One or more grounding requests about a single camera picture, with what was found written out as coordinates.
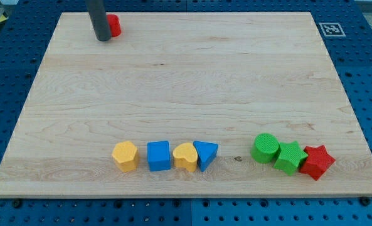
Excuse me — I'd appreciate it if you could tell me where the red cylinder block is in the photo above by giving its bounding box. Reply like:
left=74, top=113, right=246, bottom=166
left=107, top=14, right=122, bottom=37

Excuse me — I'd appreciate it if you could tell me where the white fiducial marker tag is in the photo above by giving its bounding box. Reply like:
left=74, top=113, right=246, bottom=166
left=319, top=22, right=346, bottom=37

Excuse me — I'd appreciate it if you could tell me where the blue triangle block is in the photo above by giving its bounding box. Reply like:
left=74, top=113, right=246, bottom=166
left=193, top=141, right=218, bottom=171

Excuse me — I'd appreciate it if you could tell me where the blue cube block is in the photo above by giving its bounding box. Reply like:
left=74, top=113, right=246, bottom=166
left=147, top=141, right=171, bottom=171

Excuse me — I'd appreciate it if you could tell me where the green cylinder block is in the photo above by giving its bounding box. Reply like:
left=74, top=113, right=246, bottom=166
left=250, top=133, right=279, bottom=163

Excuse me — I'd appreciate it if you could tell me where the red star block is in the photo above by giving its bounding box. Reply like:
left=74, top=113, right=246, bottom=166
left=299, top=145, right=336, bottom=181

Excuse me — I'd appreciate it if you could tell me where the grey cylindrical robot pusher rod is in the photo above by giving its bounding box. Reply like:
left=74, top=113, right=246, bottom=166
left=85, top=0, right=111, bottom=41

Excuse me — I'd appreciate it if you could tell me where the light wooden board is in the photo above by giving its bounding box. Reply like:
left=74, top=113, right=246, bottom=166
left=0, top=12, right=372, bottom=198

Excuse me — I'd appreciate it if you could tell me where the yellow heart block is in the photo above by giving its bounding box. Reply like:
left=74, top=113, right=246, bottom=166
left=173, top=143, right=198, bottom=172

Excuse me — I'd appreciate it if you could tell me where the yellow hexagon block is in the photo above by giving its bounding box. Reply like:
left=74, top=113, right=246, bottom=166
left=112, top=141, right=139, bottom=173

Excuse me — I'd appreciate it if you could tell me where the green star block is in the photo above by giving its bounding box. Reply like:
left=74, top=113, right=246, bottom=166
left=274, top=141, right=308, bottom=176

